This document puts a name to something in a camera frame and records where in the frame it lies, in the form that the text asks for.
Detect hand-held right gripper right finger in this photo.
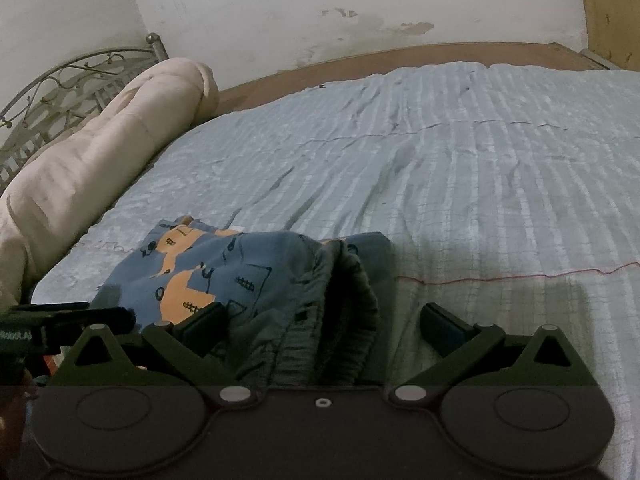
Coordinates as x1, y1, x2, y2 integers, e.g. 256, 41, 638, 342
382, 301, 603, 407

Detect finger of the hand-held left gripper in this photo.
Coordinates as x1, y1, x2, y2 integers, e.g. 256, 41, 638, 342
42, 306, 137, 348
9, 301, 91, 315

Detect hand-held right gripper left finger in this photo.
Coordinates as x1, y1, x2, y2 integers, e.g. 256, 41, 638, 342
50, 301, 268, 407

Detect blue printed pants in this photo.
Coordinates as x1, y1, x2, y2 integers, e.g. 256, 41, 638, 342
95, 215, 397, 390

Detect rolled beige blanket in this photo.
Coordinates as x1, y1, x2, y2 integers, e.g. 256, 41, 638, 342
0, 57, 221, 308

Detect light blue striped bed sheet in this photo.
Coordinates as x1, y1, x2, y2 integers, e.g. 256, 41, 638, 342
30, 60, 640, 466

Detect grey metal headboard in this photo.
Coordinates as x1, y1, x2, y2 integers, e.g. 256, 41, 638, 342
0, 32, 170, 198

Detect brown patterned wooden wardrobe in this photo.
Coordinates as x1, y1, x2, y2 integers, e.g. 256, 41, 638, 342
574, 0, 640, 72

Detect brown wooden bed frame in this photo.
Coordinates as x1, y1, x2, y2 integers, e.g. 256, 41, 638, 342
217, 41, 611, 113

